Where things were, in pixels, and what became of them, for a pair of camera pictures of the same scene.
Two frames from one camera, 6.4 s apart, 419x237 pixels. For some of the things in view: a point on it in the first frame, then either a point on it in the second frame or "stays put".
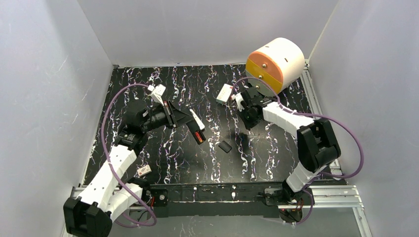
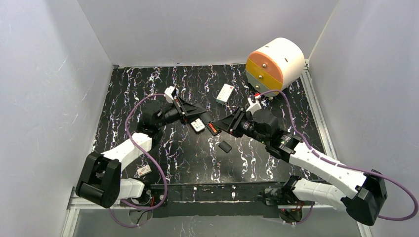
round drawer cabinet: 280,63 stays put
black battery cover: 198,135 to 218,130
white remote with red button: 224,94 stays put
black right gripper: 250,96 to 237,122
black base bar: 227,200 stays put
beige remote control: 200,124 stays put
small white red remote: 144,170 stays put
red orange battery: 198,137 to 213,128
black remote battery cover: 225,146 stays put
